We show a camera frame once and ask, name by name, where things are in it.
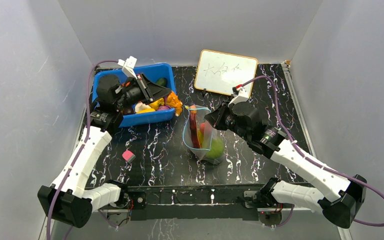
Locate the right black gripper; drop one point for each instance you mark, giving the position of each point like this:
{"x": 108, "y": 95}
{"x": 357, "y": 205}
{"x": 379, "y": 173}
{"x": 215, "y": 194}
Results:
{"x": 220, "y": 117}

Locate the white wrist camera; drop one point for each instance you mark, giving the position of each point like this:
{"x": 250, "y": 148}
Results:
{"x": 240, "y": 95}
{"x": 127, "y": 66}

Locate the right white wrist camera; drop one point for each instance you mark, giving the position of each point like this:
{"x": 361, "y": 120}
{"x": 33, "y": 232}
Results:
{"x": 240, "y": 95}

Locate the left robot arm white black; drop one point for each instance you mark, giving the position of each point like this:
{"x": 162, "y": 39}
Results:
{"x": 82, "y": 159}

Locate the dark purple plum toy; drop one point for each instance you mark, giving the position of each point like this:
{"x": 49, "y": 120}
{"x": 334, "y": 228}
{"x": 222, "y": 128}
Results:
{"x": 128, "y": 111}

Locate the orange pumpkin toy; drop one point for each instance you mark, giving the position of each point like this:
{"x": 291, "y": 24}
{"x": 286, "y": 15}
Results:
{"x": 173, "y": 101}

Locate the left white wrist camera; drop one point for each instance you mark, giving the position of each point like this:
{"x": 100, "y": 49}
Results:
{"x": 127, "y": 66}

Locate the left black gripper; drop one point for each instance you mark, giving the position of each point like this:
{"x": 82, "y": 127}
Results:
{"x": 152, "y": 91}

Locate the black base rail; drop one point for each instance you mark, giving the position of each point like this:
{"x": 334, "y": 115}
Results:
{"x": 184, "y": 202}

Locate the green round melon toy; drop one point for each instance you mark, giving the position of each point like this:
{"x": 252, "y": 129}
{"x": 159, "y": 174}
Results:
{"x": 217, "y": 149}

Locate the dark green avocado toy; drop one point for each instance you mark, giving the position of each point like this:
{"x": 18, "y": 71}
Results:
{"x": 162, "y": 82}

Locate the white garlic toy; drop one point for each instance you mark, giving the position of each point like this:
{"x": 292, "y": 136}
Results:
{"x": 140, "y": 107}

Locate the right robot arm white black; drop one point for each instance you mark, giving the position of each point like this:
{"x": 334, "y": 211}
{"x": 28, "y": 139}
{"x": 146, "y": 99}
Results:
{"x": 337, "y": 198}

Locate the clear zip top bag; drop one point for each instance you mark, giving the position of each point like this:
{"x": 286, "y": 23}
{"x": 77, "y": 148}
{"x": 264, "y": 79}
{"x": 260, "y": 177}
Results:
{"x": 205, "y": 140}

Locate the hot dog bun toy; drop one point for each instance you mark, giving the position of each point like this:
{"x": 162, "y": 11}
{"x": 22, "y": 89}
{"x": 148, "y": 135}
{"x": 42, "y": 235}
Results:
{"x": 193, "y": 127}

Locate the pink white cube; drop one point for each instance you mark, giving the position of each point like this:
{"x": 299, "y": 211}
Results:
{"x": 128, "y": 156}

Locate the white dry-erase board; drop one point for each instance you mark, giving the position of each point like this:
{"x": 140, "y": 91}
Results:
{"x": 218, "y": 72}

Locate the blue plastic bin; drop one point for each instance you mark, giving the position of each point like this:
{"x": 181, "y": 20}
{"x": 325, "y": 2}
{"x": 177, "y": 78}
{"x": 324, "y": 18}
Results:
{"x": 153, "y": 73}

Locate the purple eggplant toy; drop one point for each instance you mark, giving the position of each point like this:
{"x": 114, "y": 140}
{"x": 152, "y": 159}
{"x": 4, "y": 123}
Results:
{"x": 163, "y": 108}

